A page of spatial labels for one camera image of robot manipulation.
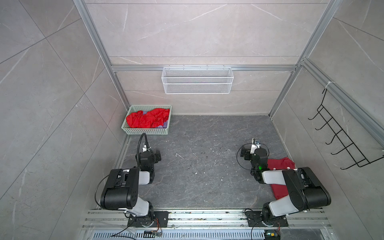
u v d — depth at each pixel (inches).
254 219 28.7
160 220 28.9
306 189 17.7
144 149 32.0
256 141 31.4
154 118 43.3
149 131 40.9
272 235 27.6
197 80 39.7
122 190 17.8
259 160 28.0
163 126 43.3
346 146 25.1
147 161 28.1
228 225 28.7
